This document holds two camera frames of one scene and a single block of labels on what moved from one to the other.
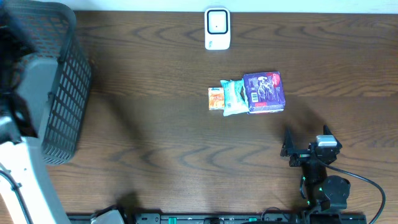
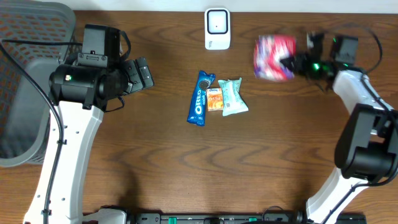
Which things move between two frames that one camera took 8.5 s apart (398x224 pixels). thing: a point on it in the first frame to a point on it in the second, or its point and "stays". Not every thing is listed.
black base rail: (341, 218) stays
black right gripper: (300, 156) to (299, 65)
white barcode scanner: (217, 28) stays
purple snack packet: (265, 93) to (269, 50)
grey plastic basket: (54, 83) stays
